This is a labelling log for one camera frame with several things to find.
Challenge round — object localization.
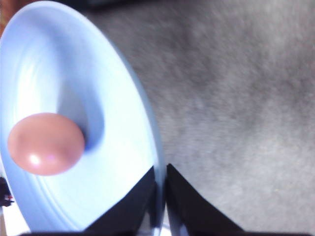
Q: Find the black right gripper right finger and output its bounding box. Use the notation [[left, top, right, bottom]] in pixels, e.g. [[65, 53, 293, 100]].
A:
[[165, 163, 270, 236]]

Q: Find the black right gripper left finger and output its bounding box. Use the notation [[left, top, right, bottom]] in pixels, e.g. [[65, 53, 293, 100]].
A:
[[61, 166, 158, 236]]

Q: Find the pink egg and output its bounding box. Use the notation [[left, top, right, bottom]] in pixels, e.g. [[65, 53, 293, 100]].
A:
[[8, 113, 85, 176]]

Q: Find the blue plate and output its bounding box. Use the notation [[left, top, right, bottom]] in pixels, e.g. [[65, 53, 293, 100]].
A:
[[0, 0, 165, 231]]

